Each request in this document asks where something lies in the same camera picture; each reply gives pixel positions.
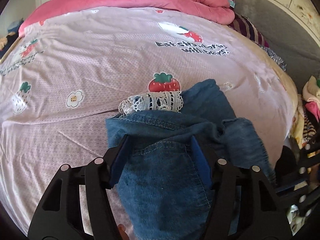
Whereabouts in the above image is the grey padded headboard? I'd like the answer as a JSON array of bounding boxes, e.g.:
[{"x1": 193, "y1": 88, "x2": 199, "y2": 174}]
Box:
[{"x1": 235, "y1": 0, "x2": 319, "y2": 90}]

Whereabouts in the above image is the blue denim pants lace trim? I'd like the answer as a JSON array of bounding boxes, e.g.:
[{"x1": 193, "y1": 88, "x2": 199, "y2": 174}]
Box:
[{"x1": 106, "y1": 79, "x2": 275, "y2": 239}]

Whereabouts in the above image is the pink plush comforter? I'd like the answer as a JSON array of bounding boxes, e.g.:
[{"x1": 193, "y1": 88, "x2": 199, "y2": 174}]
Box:
[{"x1": 18, "y1": 0, "x2": 235, "y2": 37}]

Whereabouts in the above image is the dark floral fabric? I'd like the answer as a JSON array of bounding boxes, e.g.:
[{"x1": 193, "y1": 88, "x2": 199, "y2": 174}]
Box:
[{"x1": 259, "y1": 45, "x2": 287, "y2": 72}]

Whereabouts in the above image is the left hand thumb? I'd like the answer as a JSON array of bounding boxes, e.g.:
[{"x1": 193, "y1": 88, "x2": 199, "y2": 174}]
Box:
[{"x1": 118, "y1": 224, "x2": 136, "y2": 240}]

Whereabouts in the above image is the pink strawberry bear bedsheet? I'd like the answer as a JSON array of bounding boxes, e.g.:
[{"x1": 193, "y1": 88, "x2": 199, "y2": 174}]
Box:
[{"x1": 1, "y1": 7, "x2": 298, "y2": 233}]

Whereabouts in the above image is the striped purple pillow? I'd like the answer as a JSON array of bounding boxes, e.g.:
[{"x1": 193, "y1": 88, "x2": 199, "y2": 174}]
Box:
[{"x1": 228, "y1": 13, "x2": 269, "y2": 48}]

